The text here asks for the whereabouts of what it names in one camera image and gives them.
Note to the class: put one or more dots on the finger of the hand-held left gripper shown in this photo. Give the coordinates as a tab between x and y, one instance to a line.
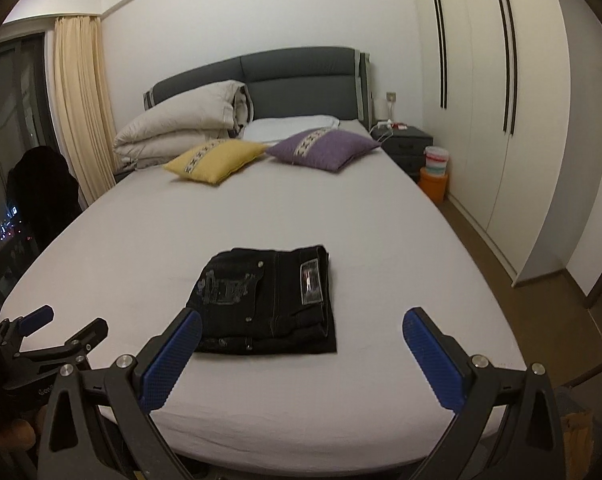
88	332
36	317

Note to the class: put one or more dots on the folded beige duvet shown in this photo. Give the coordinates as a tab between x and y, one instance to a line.
181	125

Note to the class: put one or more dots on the grey padded headboard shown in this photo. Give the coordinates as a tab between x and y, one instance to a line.
291	75

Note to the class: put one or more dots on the dark clothes on chair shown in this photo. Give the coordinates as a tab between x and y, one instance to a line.
43	190

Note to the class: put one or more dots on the cream curtain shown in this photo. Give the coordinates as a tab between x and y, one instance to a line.
81	110

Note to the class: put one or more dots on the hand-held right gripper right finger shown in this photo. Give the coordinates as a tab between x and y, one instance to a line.
431	360

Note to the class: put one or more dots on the white wardrobe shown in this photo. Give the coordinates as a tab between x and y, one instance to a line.
491	110

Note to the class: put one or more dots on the person's left hand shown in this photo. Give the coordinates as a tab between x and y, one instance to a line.
12	437

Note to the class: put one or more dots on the white pillow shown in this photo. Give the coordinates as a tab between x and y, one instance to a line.
291	127

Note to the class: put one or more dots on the orange bucket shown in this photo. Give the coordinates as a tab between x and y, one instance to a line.
433	187

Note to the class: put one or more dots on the white striped bucket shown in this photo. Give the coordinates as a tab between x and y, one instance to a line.
437	160

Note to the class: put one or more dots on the dark window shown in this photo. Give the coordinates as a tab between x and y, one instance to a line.
16	125

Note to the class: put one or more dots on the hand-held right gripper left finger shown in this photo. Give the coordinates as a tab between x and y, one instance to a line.
173	355

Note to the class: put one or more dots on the bed with white sheet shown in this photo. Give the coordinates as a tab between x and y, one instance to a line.
331	210

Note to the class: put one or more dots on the yellow patterned cushion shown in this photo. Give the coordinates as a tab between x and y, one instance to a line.
213	160

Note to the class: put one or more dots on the dark grey nightstand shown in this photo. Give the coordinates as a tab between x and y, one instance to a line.
406	147

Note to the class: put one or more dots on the purple patterned cushion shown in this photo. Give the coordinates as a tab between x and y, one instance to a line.
326	150

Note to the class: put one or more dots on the black denim pants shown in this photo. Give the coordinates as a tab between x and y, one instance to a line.
266	300

